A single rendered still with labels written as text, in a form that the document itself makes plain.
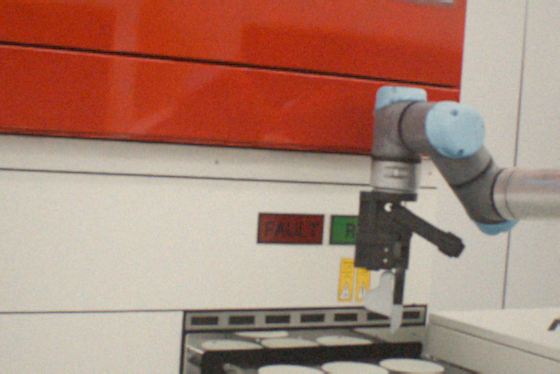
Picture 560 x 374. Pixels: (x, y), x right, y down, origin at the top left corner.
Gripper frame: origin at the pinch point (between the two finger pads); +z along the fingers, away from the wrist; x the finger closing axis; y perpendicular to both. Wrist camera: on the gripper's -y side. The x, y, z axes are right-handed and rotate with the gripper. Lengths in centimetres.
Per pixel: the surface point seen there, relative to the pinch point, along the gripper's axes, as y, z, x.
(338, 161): 11.2, -23.5, -9.5
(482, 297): -31, 25, -223
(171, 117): 33.7, -28.5, 12.9
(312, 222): 14.4, -13.9, -6.8
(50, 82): 48, -32, 23
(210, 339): 27.5, 3.9, 3.8
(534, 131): -45, -33, -233
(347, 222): 9.1, -14.0, -10.6
